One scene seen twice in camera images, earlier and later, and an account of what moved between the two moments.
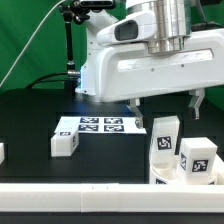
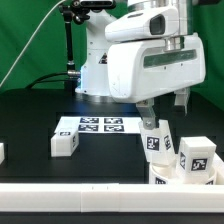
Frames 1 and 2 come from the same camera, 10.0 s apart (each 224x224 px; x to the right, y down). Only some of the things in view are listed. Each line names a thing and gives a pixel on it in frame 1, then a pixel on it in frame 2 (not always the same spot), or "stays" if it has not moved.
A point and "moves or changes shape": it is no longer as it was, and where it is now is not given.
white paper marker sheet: [99, 125] stays
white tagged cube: [163, 140] moves or changes shape
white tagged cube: [198, 160] stays
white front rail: [111, 198] stays
